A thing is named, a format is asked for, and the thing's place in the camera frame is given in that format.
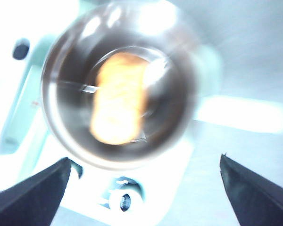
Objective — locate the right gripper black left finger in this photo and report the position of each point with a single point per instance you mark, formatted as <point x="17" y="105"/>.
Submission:
<point x="26" y="202"/>

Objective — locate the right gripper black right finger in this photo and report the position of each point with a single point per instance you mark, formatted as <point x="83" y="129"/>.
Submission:
<point x="257" y="200"/>

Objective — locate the brown potato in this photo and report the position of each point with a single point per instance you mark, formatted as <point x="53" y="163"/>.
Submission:
<point x="118" y="101"/>

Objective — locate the mint green breakfast machine base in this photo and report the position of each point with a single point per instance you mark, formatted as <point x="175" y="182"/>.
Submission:
<point x="89" y="190"/>

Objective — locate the silver control knob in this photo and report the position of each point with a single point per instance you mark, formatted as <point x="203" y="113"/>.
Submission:
<point x="125" y="201"/>

